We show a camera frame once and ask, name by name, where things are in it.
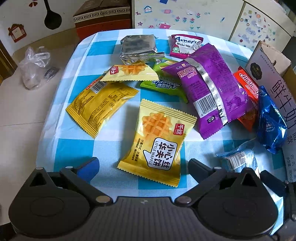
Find black vase wall sticker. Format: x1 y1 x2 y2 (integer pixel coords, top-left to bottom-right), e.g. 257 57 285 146
43 0 62 30

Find red house wall sticker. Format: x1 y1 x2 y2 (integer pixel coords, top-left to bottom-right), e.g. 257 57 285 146
8 23 27 43

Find pink snack packet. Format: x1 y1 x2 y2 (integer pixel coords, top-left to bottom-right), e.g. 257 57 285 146
169 34 204 58

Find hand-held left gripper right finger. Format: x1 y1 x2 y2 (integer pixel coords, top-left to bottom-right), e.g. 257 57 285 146
174 159 262 206

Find blue white checkered tablecloth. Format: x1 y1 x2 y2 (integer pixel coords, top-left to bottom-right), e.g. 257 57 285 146
45 30 287 193

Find silver foil snack packet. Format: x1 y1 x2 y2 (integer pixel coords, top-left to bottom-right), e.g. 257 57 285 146
120 34 165 66

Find green snack packet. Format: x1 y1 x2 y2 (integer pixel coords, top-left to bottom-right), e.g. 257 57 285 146
140 58 189 104

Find clear plastic bag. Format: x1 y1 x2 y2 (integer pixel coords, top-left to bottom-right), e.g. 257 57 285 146
18 46 60 90

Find pale blue clear packet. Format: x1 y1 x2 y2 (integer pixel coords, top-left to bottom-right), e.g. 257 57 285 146
216 137 261 172

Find red brown patterned carton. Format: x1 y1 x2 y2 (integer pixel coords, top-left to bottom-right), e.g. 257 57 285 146
73 0 133 42

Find purple snack packet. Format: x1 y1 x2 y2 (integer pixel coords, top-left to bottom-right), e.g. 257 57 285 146
161 43 255 140

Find wooden door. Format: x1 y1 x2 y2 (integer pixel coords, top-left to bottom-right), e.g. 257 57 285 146
0 39 18 82

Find yellow packet with barcode label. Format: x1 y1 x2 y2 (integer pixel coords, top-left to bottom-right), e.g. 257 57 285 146
65 75 139 139

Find small yellow waffle packet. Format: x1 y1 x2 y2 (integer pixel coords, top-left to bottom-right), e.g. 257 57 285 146
100 62 159 83

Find orange-red noodle snack packet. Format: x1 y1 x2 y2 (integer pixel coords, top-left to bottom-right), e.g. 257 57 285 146
232 66 260 132

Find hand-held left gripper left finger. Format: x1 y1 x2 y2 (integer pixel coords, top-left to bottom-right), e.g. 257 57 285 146
29 157 113 205

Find cardboard box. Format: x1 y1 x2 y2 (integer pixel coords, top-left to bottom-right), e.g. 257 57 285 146
245 40 296 202

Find dark blue snack packet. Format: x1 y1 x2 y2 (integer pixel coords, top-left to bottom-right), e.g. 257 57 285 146
256 86 288 154

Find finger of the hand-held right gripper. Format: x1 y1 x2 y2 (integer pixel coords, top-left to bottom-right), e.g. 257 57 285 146
260 170 289 202

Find large yellow waffle packet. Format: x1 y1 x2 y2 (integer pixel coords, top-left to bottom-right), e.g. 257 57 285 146
117 98 198 188

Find cream cabinet with stickers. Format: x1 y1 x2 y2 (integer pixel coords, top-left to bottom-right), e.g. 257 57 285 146
132 0 296 50

